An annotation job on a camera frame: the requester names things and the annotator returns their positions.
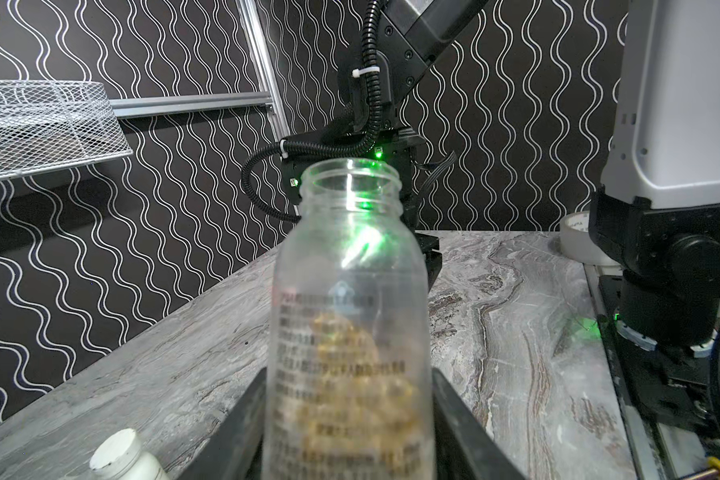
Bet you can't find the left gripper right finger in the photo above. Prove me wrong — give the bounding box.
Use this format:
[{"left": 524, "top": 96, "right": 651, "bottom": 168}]
[{"left": 432, "top": 368, "right": 524, "bottom": 480}]

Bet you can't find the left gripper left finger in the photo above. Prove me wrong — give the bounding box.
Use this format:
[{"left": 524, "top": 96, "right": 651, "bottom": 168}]
[{"left": 178, "top": 368, "right": 266, "bottom": 480}]

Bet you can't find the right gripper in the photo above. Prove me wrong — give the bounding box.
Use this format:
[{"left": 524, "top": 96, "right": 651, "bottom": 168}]
[{"left": 414, "top": 232, "right": 443, "bottom": 290}]

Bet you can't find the white pill bottle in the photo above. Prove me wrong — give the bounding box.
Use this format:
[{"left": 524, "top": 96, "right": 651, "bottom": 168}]
[{"left": 63, "top": 428, "right": 169, "bottom": 480}]

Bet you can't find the small amber glass vial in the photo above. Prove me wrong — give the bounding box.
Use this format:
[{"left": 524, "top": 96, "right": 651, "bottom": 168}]
[{"left": 261, "top": 158, "right": 436, "bottom": 479}]

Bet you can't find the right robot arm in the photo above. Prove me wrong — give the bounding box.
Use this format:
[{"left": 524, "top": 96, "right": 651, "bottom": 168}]
[{"left": 241, "top": 1, "right": 720, "bottom": 347}]

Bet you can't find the clear tape roll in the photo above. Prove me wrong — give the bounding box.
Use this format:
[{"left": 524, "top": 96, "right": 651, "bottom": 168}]
[{"left": 560, "top": 211, "right": 617, "bottom": 267}]

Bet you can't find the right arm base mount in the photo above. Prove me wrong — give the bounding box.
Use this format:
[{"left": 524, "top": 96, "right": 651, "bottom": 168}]
[{"left": 598, "top": 272, "right": 720, "bottom": 439}]

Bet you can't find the white wire mesh basket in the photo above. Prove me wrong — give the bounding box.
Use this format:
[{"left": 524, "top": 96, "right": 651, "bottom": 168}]
[{"left": 0, "top": 80, "right": 133, "bottom": 181}]

